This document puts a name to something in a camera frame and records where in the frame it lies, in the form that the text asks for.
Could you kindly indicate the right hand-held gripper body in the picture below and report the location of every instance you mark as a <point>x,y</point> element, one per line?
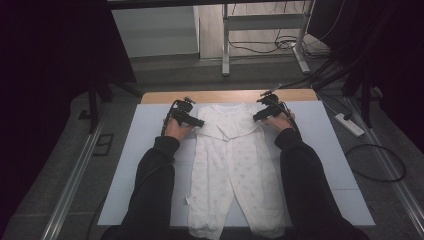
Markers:
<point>271,101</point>

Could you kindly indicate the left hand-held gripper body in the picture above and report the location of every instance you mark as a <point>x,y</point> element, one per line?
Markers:
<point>181,108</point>

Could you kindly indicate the white baby romper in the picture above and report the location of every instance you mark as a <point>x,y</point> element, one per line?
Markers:
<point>233,166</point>

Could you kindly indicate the person's right hand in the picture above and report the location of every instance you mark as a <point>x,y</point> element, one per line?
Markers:
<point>281,122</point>

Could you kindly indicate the person's left hand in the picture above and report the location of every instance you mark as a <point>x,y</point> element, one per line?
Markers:
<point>176,131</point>

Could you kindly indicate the light blue mat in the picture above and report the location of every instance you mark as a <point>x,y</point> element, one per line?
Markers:
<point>323,150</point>

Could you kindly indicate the white panel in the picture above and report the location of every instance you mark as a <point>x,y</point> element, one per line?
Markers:
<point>156,33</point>

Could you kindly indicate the white power strip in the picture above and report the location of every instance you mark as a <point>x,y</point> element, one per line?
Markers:
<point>350,126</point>

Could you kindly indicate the black floor plate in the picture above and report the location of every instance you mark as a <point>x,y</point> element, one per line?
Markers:
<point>103,145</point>

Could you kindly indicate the black stand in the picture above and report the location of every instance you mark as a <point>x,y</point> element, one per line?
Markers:
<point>366,100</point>
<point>93,103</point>

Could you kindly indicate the dark curtain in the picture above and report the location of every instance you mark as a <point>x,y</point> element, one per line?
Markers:
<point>393,66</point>
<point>50,66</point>

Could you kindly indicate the white metal desk frame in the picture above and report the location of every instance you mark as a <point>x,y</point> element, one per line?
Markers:
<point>263,21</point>

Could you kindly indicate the aluminium floor rail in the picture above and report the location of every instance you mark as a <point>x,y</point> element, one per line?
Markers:
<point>71,186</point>
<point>390,166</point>

